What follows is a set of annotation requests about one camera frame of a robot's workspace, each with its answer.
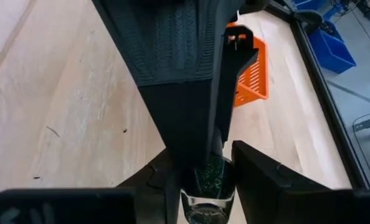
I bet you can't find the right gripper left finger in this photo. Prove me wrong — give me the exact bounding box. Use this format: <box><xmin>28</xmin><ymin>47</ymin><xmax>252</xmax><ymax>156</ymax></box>
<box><xmin>0</xmin><ymin>149</ymin><xmax>181</xmax><ymax>224</ymax></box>

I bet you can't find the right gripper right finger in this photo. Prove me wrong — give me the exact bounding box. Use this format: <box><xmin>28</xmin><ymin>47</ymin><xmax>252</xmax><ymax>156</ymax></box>
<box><xmin>231</xmin><ymin>140</ymin><xmax>370</xmax><ymax>224</ymax></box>

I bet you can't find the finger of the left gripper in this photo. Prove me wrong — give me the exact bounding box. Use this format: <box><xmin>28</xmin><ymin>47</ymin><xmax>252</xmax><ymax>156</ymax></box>
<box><xmin>91</xmin><ymin>0</ymin><xmax>245</xmax><ymax>170</ymax></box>
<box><xmin>216</xmin><ymin>24</ymin><xmax>259</xmax><ymax>147</ymax></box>

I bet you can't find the dark green glitter nail polish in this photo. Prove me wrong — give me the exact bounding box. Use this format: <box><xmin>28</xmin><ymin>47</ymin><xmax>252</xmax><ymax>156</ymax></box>
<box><xmin>180</xmin><ymin>152</ymin><xmax>237</xmax><ymax>224</ymax></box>

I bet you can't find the orange plastic basket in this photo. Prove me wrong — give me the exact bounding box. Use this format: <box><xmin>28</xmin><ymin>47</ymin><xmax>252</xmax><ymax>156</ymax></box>
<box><xmin>227</xmin><ymin>21</ymin><xmax>270</xmax><ymax>108</ymax></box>

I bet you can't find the blue plastic bin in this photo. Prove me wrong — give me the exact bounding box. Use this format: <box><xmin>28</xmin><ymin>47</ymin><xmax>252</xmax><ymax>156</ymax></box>
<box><xmin>292</xmin><ymin>0</ymin><xmax>329</xmax><ymax>11</ymax></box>
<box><xmin>308</xmin><ymin>20</ymin><xmax>357</xmax><ymax>75</ymax></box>

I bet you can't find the black table frame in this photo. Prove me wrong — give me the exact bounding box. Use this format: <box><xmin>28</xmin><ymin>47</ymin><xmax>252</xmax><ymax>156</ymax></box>
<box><xmin>265</xmin><ymin>0</ymin><xmax>370</xmax><ymax>190</ymax></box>

